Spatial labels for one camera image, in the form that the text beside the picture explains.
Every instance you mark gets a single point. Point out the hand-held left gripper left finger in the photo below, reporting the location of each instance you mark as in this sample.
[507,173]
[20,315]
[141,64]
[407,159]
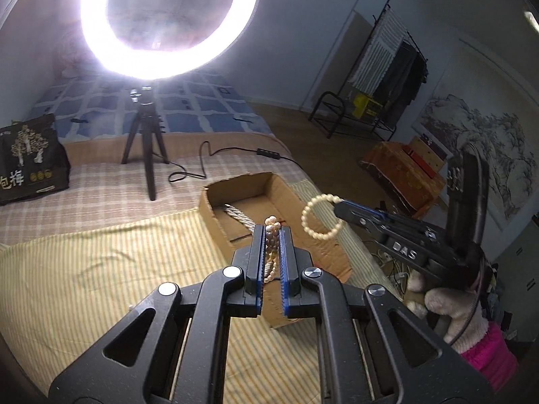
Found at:
[257,269]

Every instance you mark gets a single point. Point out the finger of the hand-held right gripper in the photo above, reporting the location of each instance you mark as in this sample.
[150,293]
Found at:
[362,211]
[364,224]

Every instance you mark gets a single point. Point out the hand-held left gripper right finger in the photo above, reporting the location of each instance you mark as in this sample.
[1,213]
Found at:
[286,269]

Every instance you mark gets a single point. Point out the cream bead strand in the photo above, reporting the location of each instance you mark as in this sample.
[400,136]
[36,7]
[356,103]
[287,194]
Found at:
[271,244]

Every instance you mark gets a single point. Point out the cardboard box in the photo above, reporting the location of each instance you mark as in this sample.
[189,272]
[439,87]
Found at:
[269,189]

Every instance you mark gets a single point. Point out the person's right forearm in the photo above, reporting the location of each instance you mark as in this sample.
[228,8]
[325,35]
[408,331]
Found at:
[492,353]

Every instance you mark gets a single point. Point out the person's right hand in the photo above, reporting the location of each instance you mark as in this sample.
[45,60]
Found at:
[450,311]

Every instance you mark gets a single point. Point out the red flat box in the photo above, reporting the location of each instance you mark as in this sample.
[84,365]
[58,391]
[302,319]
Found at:
[421,160]

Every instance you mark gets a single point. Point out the wooden cabinet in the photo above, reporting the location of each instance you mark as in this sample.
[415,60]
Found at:
[433,151]

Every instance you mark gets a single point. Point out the yellow box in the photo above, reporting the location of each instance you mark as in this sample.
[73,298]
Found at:
[364,105]

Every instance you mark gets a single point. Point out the black shoe rack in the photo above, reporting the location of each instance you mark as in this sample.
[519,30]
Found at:
[320,105]

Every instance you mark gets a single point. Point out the yellow striped cloth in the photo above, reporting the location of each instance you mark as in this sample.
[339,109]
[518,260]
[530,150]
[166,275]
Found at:
[126,269]

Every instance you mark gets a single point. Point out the dark hanging clothes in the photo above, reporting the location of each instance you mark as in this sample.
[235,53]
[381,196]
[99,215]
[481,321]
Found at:
[404,80]

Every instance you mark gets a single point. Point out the white door panel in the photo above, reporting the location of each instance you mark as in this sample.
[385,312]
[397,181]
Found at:
[337,59]

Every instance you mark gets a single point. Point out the striped hanging towel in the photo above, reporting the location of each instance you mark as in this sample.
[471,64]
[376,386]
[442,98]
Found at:
[379,54]

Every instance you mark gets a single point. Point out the blue checked bed sheet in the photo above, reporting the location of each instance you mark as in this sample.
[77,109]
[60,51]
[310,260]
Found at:
[202,105]

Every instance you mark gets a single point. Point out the black tripod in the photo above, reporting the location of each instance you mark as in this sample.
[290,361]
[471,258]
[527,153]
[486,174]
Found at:
[147,134]

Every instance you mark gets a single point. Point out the black clothes rack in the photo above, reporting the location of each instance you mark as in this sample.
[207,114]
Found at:
[414,42]

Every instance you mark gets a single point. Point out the beige plaid sheet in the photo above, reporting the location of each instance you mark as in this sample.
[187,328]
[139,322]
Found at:
[97,193]

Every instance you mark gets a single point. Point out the black snack bag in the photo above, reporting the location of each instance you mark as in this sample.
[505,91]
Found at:
[29,164]

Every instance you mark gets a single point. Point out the folded floral quilt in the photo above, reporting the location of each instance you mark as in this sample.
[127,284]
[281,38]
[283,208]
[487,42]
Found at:
[69,63]

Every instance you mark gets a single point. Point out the ink landscape wall painting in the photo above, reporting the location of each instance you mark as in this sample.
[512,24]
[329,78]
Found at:
[501,143]

